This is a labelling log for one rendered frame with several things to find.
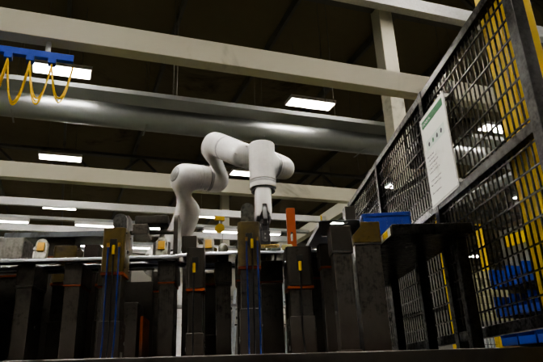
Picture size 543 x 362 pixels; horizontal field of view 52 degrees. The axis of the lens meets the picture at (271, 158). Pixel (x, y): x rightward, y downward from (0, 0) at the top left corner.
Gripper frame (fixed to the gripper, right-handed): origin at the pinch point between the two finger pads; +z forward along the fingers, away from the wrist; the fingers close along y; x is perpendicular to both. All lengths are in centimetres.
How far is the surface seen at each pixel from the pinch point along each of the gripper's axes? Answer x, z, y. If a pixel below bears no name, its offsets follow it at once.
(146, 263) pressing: -35.5, 6.2, -1.5
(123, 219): -39.8, -2.6, 15.5
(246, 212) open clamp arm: -6.1, -3.0, 17.9
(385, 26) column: 297, -599, -733
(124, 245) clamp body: -37.9, 6.1, 21.3
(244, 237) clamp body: -6.8, 5.5, 24.9
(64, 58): -143, -208, -229
